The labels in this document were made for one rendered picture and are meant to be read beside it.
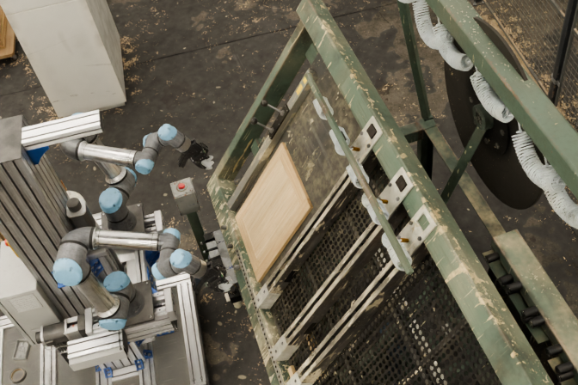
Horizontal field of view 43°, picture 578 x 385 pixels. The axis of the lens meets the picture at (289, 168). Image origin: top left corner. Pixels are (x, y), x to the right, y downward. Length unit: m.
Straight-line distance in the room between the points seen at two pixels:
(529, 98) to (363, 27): 3.86
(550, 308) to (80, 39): 4.03
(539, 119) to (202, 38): 4.37
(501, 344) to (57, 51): 4.16
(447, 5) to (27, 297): 2.29
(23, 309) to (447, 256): 2.09
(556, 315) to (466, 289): 0.31
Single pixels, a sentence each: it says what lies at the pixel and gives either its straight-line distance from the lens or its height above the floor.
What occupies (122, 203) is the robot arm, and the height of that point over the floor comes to 1.22.
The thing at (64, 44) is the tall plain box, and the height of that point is 0.74.
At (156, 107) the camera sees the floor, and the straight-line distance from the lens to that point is 5.96.
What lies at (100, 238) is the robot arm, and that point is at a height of 1.63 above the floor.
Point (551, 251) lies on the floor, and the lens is 4.89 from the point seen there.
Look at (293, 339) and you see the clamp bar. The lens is 3.32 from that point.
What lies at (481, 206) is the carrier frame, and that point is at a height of 0.78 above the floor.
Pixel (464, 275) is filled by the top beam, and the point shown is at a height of 1.90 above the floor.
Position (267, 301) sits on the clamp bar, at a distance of 3.54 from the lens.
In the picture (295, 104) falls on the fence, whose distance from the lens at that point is 3.53.
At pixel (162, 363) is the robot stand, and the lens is 4.37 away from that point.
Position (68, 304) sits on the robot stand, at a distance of 3.80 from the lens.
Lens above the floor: 4.01
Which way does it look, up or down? 50 degrees down
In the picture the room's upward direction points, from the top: 10 degrees counter-clockwise
